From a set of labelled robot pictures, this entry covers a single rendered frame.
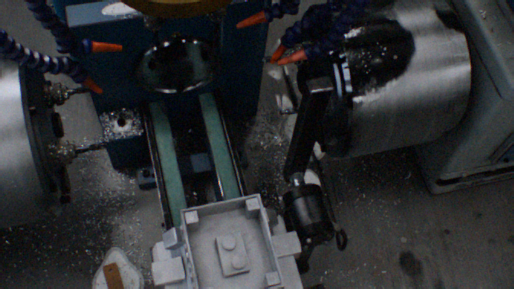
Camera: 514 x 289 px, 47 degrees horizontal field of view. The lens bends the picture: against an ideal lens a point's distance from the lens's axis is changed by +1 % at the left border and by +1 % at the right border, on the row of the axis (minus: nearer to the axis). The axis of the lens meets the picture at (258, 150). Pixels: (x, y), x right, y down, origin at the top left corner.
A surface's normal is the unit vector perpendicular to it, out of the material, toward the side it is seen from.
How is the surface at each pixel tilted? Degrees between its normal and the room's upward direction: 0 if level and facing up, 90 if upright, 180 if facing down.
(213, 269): 0
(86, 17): 0
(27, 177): 58
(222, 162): 0
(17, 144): 36
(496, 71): 90
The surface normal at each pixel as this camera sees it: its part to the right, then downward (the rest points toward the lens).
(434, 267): 0.07, -0.47
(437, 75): 0.21, 0.19
